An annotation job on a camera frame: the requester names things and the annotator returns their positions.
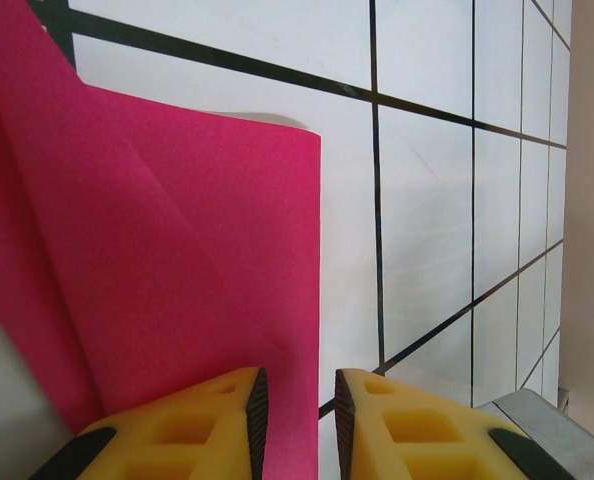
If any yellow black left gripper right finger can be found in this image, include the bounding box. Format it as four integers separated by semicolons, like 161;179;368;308
333;368;572;480

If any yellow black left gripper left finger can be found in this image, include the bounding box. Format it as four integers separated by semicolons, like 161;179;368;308
26;366;270;480

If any pink cloth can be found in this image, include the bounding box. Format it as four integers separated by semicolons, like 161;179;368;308
0;0;323;480

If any aluminium corner post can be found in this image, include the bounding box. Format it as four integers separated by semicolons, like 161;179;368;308
476;388;594;480

